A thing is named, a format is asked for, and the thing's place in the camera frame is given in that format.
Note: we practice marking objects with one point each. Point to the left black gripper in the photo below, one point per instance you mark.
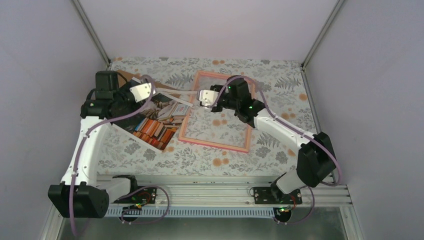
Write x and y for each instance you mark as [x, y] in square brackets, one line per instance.
[132, 109]

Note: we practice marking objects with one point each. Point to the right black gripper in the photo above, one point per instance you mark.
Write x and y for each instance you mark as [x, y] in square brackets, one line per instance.
[214, 87]

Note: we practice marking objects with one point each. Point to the cat and books photo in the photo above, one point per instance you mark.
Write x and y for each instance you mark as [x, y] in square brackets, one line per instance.
[156, 124]

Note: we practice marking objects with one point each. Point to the orange pink wooden frame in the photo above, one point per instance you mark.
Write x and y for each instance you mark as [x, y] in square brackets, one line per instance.
[215, 112]

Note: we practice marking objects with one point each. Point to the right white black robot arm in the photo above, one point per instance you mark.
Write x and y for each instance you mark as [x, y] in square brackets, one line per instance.
[315, 154]

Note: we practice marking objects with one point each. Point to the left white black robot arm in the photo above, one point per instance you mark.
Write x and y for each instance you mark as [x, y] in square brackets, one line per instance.
[78, 195]

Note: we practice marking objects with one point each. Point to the floral patterned table mat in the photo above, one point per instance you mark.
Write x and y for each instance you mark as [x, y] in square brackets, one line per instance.
[280, 81]

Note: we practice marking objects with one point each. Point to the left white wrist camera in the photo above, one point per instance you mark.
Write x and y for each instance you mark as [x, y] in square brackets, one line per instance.
[142, 91]

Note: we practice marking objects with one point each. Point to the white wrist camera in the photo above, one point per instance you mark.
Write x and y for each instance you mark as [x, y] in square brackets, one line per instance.
[207, 98]
[142, 91]

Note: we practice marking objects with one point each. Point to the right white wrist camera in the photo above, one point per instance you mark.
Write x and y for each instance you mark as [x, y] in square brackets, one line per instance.
[207, 98]

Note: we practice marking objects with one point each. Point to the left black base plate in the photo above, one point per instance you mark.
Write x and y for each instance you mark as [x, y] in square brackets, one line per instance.
[142, 197]

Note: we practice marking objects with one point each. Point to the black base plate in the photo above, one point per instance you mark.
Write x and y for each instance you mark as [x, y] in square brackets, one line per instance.
[273, 196]
[142, 197]

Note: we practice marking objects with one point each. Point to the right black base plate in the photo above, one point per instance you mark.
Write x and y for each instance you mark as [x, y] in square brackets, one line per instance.
[273, 196]

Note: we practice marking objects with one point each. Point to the aluminium rail base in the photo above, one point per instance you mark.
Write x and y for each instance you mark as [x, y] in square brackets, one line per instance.
[223, 208]

